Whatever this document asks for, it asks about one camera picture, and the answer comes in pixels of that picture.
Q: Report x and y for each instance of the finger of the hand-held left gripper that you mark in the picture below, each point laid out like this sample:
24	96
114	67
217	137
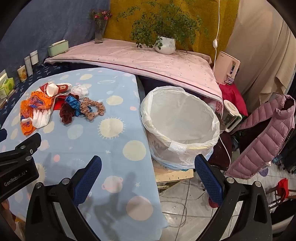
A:
2	134
25	144

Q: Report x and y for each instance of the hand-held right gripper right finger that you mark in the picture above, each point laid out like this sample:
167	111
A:
209	182

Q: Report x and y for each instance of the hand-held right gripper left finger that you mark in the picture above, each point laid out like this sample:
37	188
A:
88	178

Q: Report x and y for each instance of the orange printed plastic wrapper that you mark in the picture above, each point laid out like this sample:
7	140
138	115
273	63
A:
27	109

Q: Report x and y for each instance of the white lined trash bin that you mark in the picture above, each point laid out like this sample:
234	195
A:
182	118

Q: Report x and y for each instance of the light blue planet tablecloth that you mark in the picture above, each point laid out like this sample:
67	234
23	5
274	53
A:
97	143

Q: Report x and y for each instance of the wooden stool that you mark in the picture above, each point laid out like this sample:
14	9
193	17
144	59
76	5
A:
173	177

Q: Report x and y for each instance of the green tissue packet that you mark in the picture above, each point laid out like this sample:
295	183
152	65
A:
7	87

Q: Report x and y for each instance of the dark red velvet scrunchie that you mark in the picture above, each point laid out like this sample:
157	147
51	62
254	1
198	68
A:
66	114

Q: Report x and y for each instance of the white paper cup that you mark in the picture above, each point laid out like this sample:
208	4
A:
52	89

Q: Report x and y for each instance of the blue satin scrunchie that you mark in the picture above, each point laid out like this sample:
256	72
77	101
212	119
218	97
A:
71	102

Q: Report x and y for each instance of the pink down jacket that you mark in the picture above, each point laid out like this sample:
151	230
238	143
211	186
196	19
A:
261	141

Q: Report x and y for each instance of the red white paper package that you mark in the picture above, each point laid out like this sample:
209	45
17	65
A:
63	87

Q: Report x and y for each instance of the beige dotted scrunchie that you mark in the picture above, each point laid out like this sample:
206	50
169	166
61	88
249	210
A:
92	107

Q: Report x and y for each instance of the white glass electric kettle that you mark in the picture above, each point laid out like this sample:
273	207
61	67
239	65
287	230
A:
230	113

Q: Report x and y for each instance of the white small box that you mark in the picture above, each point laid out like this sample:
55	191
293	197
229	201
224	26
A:
28	66
34	58

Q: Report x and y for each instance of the white crumpled tissue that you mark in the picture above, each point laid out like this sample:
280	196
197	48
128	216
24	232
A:
79	90

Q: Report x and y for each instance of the red cushion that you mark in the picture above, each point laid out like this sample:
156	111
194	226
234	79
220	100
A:
235	96

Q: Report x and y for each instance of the pale green box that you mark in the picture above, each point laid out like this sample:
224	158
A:
57	49

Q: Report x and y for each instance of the blue white mug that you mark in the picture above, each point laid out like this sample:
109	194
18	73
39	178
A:
230	81

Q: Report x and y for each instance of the pink electric kettle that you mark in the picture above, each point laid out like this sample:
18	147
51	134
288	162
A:
223	67

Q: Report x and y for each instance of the blue backdrop cloth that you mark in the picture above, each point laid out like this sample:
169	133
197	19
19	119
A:
53	20

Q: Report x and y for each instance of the pink printed cloth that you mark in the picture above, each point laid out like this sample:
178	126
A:
129	58

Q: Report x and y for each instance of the glass vase red flowers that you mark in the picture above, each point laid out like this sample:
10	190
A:
100	32

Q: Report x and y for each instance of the green potted plant white pot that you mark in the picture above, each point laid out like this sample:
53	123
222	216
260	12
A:
165	44

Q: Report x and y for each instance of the beige curtain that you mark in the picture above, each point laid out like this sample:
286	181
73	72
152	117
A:
261	46

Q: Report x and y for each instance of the yellow backdrop cloth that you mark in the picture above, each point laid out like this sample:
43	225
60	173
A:
208	27

